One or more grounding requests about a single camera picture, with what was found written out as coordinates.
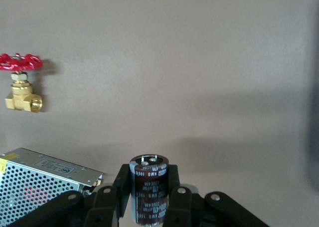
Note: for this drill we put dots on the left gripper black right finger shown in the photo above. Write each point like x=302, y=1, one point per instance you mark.
x=179, y=202

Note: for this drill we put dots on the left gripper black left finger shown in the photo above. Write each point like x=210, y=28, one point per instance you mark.
x=104, y=202

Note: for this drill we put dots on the dark brown cylindrical capacitor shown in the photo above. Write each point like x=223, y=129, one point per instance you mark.
x=149, y=187

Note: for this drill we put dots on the metal mesh power supply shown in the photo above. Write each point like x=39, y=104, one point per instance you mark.
x=30, y=184

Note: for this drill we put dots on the brass valve red handwheel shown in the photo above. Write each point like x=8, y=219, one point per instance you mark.
x=21, y=94

